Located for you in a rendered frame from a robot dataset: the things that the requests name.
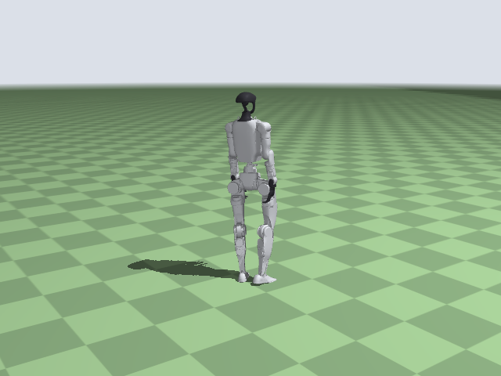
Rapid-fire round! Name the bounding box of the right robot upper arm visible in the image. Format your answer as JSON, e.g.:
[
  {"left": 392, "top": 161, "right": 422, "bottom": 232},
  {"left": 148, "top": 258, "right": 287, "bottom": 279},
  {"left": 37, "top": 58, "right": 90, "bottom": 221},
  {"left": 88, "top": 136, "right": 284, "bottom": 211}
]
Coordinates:
[{"left": 256, "top": 121, "right": 272, "bottom": 160}]

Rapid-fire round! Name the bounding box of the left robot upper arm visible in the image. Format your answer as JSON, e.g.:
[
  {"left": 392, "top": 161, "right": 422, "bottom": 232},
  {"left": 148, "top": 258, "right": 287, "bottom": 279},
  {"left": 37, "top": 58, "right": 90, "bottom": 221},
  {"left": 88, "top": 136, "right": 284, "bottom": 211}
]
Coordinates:
[{"left": 225, "top": 121, "right": 237, "bottom": 157}]

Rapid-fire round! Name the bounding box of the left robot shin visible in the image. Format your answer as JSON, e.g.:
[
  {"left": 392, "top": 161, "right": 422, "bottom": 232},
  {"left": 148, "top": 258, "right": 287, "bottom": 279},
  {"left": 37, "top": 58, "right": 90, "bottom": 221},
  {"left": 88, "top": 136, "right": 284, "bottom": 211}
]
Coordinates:
[{"left": 233, "top": 225, "right": 246, "bottom": 273}]

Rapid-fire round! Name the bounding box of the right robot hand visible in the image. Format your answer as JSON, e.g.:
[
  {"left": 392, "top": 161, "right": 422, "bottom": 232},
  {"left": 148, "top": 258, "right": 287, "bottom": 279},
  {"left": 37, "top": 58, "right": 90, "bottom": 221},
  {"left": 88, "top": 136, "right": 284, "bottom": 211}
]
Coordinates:
[{"left": 262, "top": 179, "right": 276, "bottom": 203}]

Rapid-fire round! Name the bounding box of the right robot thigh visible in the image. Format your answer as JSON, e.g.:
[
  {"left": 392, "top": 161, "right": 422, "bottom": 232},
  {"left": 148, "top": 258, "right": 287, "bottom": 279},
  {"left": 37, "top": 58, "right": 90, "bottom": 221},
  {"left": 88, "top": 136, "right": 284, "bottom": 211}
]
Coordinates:
[{"left": 257, "top": 179, "right": 277, "bottom": 238}]

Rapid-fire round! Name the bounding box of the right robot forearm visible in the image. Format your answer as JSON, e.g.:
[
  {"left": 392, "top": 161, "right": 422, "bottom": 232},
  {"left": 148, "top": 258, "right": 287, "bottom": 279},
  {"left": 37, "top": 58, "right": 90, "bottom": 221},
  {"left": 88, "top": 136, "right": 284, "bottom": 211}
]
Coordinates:
[{"left": 265, "top": 150, "right": 277, "bottom": 185}]

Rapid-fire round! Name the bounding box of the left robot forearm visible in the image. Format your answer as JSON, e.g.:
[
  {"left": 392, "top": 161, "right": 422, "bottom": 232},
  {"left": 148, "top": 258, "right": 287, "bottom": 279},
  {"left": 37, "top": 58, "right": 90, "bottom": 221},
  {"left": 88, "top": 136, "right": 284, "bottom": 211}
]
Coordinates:
[{"left": 229, "top": 156, "right": 240, "bottom": 180}]

